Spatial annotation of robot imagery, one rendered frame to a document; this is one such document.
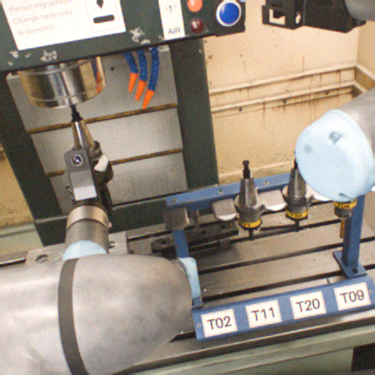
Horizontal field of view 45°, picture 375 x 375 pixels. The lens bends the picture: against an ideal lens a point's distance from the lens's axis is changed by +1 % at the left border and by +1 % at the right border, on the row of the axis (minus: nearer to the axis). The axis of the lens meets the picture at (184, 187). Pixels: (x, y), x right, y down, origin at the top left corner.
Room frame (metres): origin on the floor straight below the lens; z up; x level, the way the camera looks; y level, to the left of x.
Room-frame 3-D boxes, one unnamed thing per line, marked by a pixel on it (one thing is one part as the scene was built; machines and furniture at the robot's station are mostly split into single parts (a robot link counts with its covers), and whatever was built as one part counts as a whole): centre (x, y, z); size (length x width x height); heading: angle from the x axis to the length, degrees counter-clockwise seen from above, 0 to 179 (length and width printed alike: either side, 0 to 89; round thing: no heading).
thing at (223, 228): (1.00, 0.00, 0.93); 0.26 x 0.05 x 0.06; 97
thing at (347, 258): (0.85, -0.41, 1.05); 0.10 x 0.05 x 0.30; 2
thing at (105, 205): (0.75, 0.19, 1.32); 0.12 x 0.08 x 0.09; 2
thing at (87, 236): (0.59, 0.19, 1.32); 0.11 x 0.08 x 0.09; 2
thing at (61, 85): (0.88, 0.20, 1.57); 0.16 x 0.16 x 0.12
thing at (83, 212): (0.67, 0.19, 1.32); 0.08 x 0.05 x 0.08; 92
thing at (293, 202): (0.79, -0.24, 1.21); 0.06 x 0.06 x 0.03
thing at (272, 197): (0.79, -0.19, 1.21); 0.07 x 0.05 x 0.01; 2
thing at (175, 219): (0.78, 0.03, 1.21); 0.07 x 0.05 x 0.01; 2
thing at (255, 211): (0.79, -0.13, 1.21); 0.06 x 0.06 x 0.03
